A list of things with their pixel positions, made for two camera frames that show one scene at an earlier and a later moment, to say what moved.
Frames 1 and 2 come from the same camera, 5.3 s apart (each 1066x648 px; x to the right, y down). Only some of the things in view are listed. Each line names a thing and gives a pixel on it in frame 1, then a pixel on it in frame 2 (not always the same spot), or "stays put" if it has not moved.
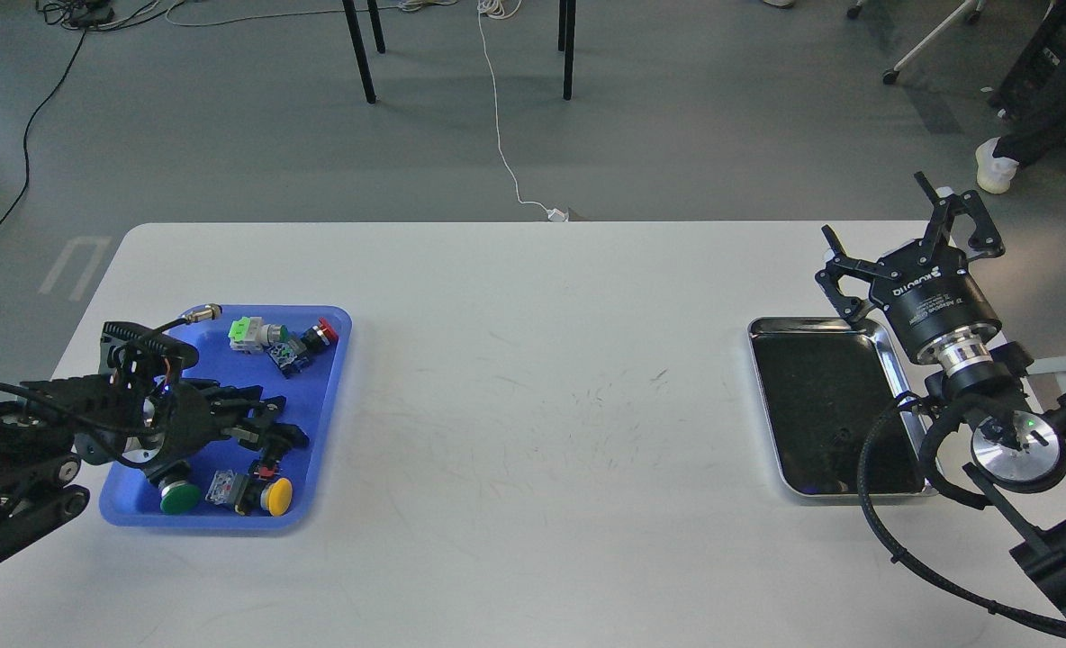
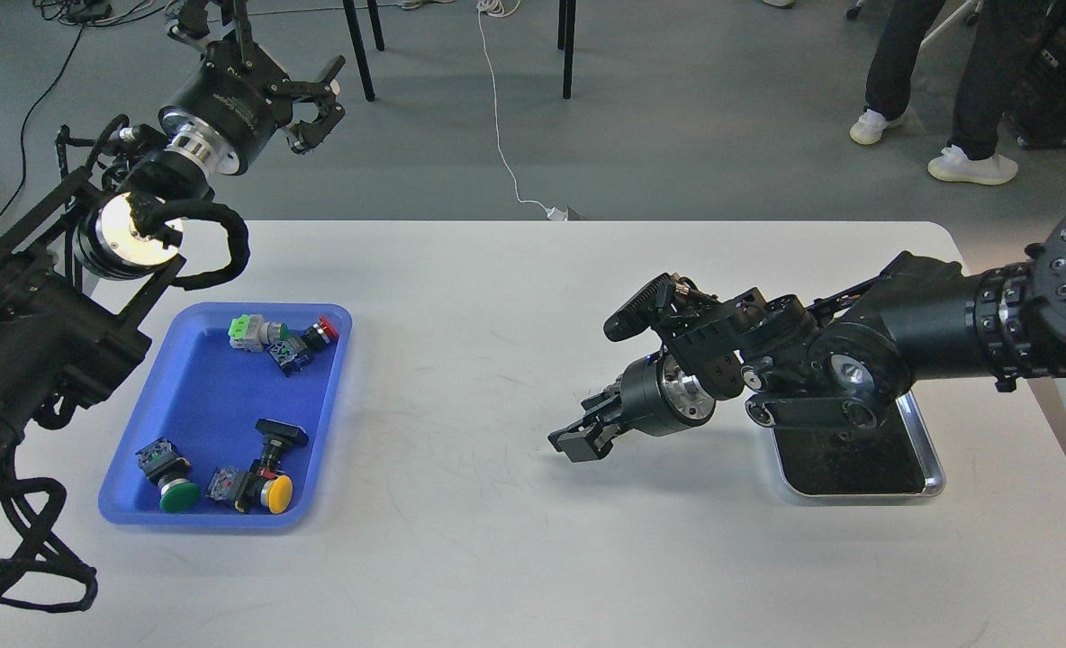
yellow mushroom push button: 248,493 stays put
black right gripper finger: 985,241 to 587,440
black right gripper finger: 840,265 to 601,404
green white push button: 250,334 stays put
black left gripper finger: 272,439 to 193,25
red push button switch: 293,355 stays put
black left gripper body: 187,416 to 232,105
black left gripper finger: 242,405 to 306,136
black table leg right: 566,40 stays put
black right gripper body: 925,289 to 656,399
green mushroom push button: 179,497 stays put
